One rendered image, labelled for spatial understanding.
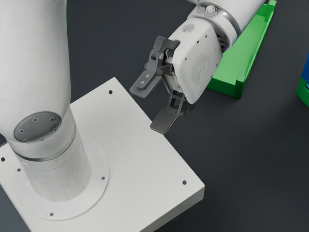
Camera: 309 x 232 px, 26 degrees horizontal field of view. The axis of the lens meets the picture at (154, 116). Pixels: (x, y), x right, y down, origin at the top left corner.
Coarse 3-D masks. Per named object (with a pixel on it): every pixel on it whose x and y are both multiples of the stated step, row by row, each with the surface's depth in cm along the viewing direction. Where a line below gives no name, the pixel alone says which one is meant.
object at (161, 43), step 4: (160, 36) 96; (156, 40) 96; (160, 40) 95; (164, 40) 96; (168, 40) 96; (156, 44) 96; (160, 44) 95; (164, 44) 96; (168, 44) 97; (172, 44) 97; (176, 44) 98; (156, 48) 96; (160, 48) 96; (164, 48) 96; (172, 48) 98; (152, 52) 96; (156, 52) 96; (152, 56) 96; (156, 56) 96
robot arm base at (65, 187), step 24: (72, 144) 115; (96, 144) 134; (24, 168) 119; (48, 168) 116; (72, 168) 120; (96, 168) 131; (24, 192) 130; (48, 192) 125; (72, 192) 126; (96, 192) 129; (48, 216) 127; (72, 216) 127
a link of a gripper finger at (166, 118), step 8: (160, 112) 104; (168, 112) 104; (176, 112) 104; (184, 112) 106; (160, 120) 103; (168, 120) 103; (176, 120) 103; (152, 128) 103; (160, 128) 102; (168, 128) 102
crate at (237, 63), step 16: (272, 0) 188; (256, 16) 195; (272, 16) 191; (256, 32) 192; (240, 48) 189; (256, 48) 189; (224, 64) 186; (240, 64) 186; (224, 80) 183; (240, 80) 174; (240, 96) 180
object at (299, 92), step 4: (300, 80) 176; (304, 80) 174; (300, 84) 177; (304, 84) 175; (300, 88) 178; (304, 88) 176; (308, 88) 182; (296, 92) 180; (300, 92) 178; (304, 92) 177; (308, 92) 175; (300, 96) 180; (304, 96) 178; (308, 96) 176; (304, 100) 179; (308, 100) 177; (308, 104) 178
